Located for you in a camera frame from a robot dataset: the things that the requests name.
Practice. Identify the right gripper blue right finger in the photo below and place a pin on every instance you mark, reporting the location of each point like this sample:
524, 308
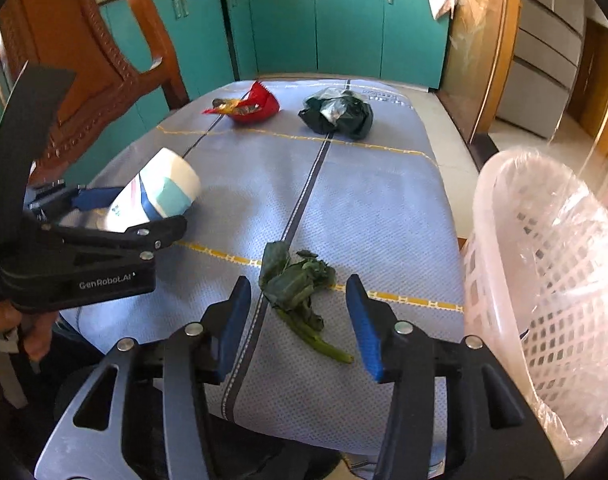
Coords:
396, 352

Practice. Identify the cream striped paper cup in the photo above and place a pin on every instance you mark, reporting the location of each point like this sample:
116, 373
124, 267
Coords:
164, 187

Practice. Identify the carved brown wooden chair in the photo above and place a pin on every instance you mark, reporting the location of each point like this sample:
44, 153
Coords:
72, 34

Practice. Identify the dark green plastic bag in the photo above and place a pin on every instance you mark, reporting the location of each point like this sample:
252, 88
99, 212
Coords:
338, 111

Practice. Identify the grey refrigerator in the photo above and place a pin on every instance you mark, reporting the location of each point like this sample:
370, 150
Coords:
545, 62

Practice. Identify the green leafy vegetable scrap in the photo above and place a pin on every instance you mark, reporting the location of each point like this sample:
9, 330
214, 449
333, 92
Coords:
289, 286

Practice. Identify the red snack bag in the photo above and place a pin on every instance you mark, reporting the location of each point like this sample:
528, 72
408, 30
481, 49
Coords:
257, 106

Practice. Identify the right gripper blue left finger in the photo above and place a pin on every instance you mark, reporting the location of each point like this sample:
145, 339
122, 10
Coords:
198, 354

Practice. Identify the blue woven tablecloth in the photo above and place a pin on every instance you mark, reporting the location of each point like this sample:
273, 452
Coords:
375, 208

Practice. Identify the person's left hand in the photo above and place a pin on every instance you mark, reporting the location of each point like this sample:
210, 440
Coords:
37, 341

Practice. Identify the teal kitchen cabinets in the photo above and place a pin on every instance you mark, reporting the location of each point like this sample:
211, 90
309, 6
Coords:
221, 41

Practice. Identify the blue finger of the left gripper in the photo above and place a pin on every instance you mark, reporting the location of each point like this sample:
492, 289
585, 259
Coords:
65, 242
87, 199

